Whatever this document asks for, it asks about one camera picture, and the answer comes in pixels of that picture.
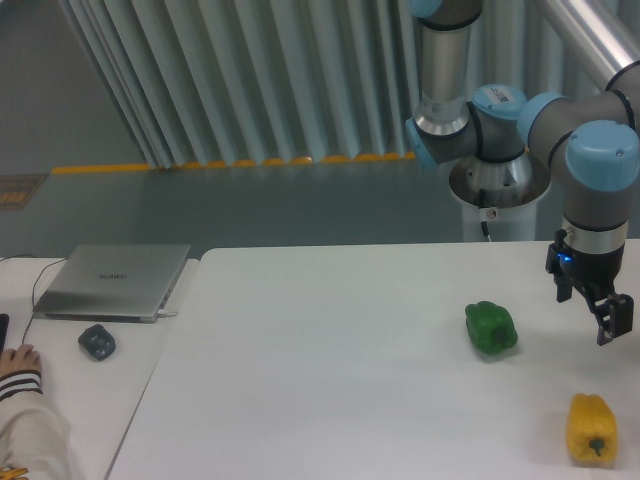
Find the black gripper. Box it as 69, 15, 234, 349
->
545, 229, 631, 346

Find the yellow bell pepper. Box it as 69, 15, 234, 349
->
565, 393, 618, 466

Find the cream striped sleeve forearm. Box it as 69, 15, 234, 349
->
1, 369, 72, 479

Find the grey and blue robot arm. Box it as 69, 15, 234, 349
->
406, 1, 639, 345

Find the green bell pepper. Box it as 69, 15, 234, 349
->
464, 301, 519, 355

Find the person's hand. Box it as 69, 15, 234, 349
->
1, 347, 42, 382

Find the white usb plug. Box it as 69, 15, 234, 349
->
157, 310, 178, 318

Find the grey pleated curtain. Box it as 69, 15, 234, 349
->
57, 0, 609, 171

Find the silver laptop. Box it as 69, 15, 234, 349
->
33, 244, 190, 323

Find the dark grey earbuds case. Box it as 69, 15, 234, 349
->
78, 324, 117, 361

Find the black keyboard edge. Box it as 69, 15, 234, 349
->
0, 313, 10, 353

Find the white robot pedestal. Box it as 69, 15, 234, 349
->
448, 149, 552, 244

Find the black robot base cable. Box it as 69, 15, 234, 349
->
477, 187, 494, 243

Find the black mouse cable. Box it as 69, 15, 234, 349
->
0, 255, 69, 347

